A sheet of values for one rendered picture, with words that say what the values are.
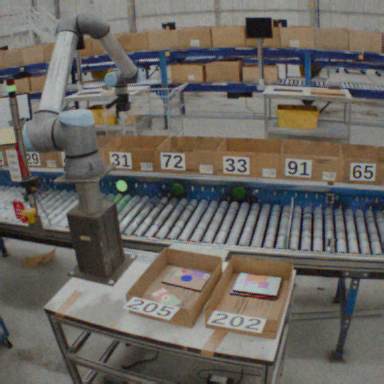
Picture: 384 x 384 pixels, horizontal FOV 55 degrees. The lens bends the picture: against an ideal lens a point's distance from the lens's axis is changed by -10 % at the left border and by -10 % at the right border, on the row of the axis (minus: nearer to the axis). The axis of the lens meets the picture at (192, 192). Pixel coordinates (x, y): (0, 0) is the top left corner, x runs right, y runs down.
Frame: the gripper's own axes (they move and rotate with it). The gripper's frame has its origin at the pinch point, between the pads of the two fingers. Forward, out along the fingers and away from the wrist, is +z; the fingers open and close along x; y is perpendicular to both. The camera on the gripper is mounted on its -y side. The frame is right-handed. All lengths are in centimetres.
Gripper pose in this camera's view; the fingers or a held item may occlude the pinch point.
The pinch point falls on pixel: (119, 123)
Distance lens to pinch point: 269.9
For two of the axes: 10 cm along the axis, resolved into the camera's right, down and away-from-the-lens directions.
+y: 9.8, 0.7, -2.0
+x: 2.1, -3.9, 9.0
